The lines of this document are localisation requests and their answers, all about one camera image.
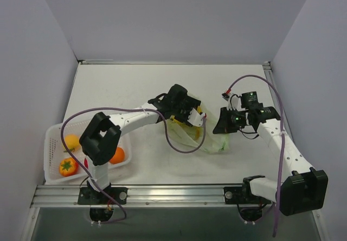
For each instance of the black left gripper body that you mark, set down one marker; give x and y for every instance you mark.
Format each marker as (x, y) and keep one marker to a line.
(183, 114)

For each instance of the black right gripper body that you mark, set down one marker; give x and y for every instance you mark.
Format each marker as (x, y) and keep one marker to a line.
(226, 121)

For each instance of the light green plastic bag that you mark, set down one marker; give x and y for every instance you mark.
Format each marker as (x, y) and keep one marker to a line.
(213, 143)

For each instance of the orange fruit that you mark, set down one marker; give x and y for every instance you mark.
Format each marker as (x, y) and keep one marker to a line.
(118, 157)

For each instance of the yellow banana bunch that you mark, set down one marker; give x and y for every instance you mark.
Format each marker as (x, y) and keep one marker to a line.
(187, 132)

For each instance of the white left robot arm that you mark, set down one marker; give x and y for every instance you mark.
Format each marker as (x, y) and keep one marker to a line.
(100, 139)

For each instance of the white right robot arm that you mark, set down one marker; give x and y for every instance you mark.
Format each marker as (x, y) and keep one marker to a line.
(299, 187)

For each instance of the white plastic basket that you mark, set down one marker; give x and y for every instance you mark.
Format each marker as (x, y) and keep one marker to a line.
(54, 152)

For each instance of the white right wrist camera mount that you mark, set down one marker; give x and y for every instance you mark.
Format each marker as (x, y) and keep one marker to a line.
(232, 99)

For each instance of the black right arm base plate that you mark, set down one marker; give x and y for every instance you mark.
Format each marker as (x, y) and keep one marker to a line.
(234, 195)

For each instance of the aluminium front rail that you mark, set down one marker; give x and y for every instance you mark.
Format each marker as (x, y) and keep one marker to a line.
(156, 196)

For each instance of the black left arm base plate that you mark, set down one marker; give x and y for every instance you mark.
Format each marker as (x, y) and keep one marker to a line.
(89, 196)

